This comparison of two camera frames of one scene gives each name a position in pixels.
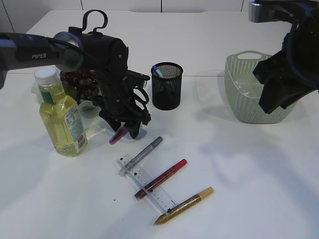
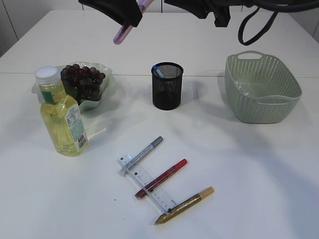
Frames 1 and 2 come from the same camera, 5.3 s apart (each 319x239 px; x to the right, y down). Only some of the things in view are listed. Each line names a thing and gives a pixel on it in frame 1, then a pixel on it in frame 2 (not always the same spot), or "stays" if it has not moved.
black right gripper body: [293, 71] to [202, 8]
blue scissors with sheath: [156, 68] stays
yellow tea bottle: [61, 113] stays
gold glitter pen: [184, 206] stays
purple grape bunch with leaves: [81, 84] stays
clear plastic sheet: [239, 86] stays
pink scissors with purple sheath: [120, 132] to [124, 30]
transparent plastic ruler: [125, 166] stays
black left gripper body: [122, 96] to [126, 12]
